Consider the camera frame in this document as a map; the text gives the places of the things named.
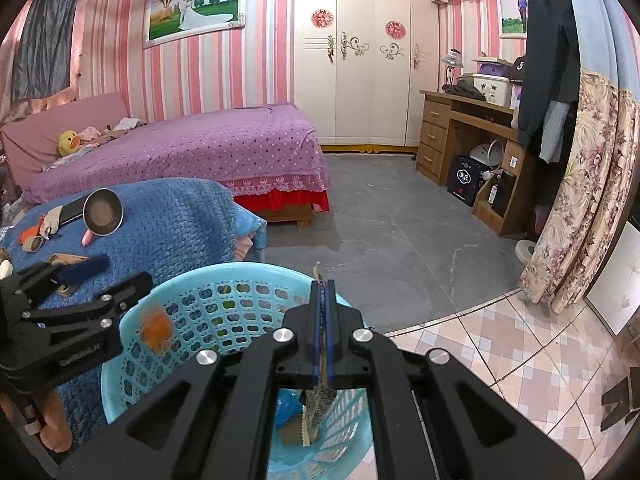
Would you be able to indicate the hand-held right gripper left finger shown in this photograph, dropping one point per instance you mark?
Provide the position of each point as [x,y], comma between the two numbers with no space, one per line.
[316,330]

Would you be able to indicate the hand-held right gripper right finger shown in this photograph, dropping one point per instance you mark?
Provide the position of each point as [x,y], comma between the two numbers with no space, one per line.
[330,330]

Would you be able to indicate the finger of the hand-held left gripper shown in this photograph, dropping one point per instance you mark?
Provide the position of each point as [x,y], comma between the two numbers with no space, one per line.
[115,292]
[82,270]

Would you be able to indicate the small cardboard tube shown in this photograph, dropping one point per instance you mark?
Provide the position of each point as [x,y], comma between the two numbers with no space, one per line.
[34,245]

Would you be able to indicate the white round lid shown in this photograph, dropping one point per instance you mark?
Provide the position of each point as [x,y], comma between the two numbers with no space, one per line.
[5,269]

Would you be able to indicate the silver foil packet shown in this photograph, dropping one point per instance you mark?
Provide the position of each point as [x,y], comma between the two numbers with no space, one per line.
[320,410]

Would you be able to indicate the blue plastic bag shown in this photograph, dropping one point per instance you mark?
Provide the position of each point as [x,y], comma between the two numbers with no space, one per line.
[290,407]

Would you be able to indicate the light blue plastic basket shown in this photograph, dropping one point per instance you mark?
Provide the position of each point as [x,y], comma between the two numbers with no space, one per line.
[225,300]

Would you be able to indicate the person's left hand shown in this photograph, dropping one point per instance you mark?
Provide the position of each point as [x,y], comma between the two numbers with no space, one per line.
[57,425]

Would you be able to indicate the pink mug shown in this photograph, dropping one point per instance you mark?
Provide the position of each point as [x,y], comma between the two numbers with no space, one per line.
[102,215]

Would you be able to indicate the blue fleece blanket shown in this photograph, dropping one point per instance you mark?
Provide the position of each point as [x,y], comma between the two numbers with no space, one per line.
[175,225]

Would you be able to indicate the yellow duck plush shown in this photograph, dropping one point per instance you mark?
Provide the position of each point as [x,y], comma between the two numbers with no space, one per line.
[69,142]

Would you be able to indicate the pink plush toy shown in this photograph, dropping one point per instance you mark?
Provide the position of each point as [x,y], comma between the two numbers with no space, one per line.
[92,134]

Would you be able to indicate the bed with purple cover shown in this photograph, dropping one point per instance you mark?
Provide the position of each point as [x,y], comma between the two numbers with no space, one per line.
[200,150]

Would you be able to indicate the pink satin curtain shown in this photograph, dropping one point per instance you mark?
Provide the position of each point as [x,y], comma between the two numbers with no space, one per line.
[75,90]

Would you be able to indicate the black paper bag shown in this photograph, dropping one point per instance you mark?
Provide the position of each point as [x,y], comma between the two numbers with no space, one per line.
[464,180]

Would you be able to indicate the wooden desk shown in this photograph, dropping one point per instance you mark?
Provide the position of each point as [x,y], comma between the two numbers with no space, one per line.
[435,135]

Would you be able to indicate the white fan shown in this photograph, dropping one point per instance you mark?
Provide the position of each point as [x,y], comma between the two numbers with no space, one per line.
[486,155]

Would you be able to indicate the grey hanging cloth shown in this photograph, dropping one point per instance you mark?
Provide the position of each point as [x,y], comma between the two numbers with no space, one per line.
[45,35]

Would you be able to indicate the white wardrobe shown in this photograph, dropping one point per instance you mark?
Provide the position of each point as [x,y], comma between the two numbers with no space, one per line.
[365,60]

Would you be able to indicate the framed wedding picture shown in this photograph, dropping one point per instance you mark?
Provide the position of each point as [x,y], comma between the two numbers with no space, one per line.
[195,12]

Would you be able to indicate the desk lamp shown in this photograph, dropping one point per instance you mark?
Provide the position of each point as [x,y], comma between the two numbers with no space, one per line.
[451,67]

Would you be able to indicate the white storage box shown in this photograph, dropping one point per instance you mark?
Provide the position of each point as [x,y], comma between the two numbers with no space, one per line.
[492,90]

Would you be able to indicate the white framed board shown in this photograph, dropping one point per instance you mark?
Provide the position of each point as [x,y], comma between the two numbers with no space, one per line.
[617,285]

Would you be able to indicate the floral curtain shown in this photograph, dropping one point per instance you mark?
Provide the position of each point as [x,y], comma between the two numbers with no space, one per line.
[590,185]

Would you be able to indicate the black cap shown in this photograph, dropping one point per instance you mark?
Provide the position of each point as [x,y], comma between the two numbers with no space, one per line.
[519,70]

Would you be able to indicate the dark hanging garment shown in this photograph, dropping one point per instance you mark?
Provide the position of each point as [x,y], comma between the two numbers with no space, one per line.
[547,60]

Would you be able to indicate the small wall photo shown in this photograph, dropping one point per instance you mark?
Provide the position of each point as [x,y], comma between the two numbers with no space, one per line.
[512,10]

